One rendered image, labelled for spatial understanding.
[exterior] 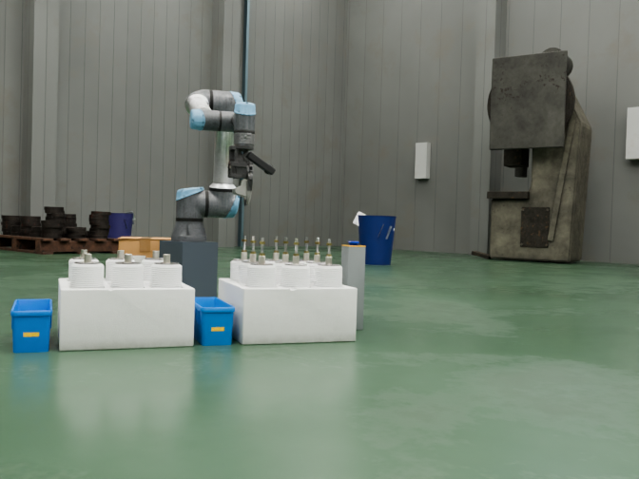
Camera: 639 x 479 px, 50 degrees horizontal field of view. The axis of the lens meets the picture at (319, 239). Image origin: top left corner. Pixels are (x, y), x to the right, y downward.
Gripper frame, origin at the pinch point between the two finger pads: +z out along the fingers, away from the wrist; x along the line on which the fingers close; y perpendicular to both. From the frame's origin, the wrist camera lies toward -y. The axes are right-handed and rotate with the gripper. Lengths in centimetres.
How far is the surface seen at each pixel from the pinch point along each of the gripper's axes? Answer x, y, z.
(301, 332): 31, -13, 43
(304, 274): 27.2, -14.6, 23.9
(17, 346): 37, 72, 44
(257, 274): 27.8, 1.5, 24.0
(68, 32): -696, 109, -226
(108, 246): -537, 53, 39
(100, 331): 35, 49, 41
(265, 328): 31, -1, 41
